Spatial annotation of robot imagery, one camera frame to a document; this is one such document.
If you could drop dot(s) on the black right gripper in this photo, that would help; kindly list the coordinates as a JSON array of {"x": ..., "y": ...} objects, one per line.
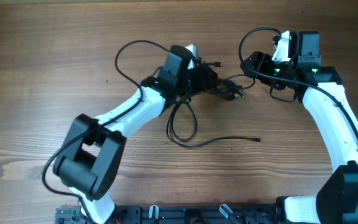
[{"x": 259, "y": 61}]

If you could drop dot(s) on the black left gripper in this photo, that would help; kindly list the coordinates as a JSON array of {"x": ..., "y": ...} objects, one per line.
[{"x": 204, "y": 80}]

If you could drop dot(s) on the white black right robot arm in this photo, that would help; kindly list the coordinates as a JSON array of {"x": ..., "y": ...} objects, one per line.
[{"x": 296, "y": 64}]

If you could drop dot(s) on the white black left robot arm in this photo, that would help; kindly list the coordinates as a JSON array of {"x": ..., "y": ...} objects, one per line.
[{"x": 89, "y": 159}]

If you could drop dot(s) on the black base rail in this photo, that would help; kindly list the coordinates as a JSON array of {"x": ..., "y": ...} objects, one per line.
[{"x": 225, "y": 214}]

